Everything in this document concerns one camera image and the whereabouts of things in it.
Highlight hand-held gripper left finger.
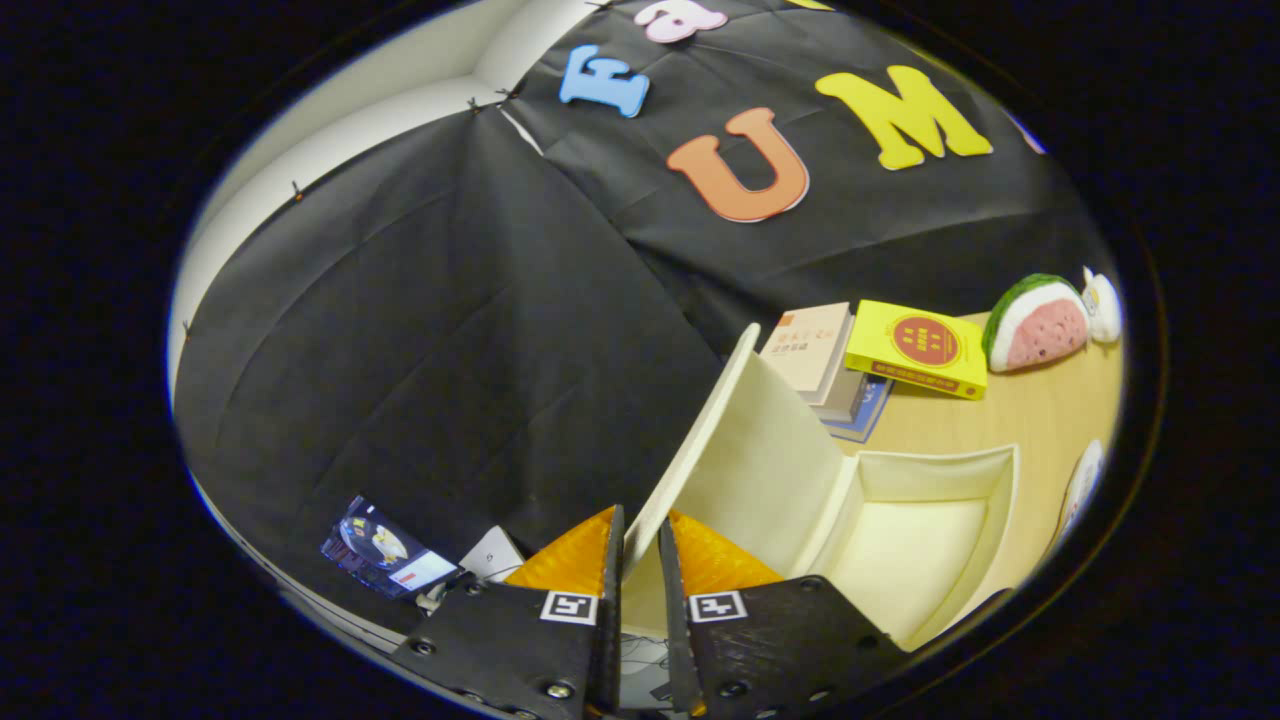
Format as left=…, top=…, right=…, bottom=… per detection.
left=388, top=504, right=627, bottom=720

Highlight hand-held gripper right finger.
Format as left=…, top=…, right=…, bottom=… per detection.
left=657, top=510, right=911, bottom=720

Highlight cream storage box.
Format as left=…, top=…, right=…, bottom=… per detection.
left=620, top=322, right=1021, bottom=651

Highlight white canvas shoe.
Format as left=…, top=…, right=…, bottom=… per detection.
left=1058, top=440, right=1107, bottom=549

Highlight white flat box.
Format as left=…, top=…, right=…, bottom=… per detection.
left=460, top=527, right=527, bottom=584

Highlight blue printed package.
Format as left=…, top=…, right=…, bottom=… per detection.
left=320, top=495, right=461, bottom=600

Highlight blue book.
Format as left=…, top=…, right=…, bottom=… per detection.
left=825, top=378, right=897, bottom=445

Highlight grey book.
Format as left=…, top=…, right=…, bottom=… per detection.
left=818, top=368, right=873, bottom=424

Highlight yellow book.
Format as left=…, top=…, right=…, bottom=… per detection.
left=845, top=300, right=989, bottom=402

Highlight watermelon slice plush toy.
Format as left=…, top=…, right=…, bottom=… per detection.
left=982, top=273, right=1091, bottom=374

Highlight white plush toy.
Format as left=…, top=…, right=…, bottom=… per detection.
left=1082, top=266, right=1123, bottom=345

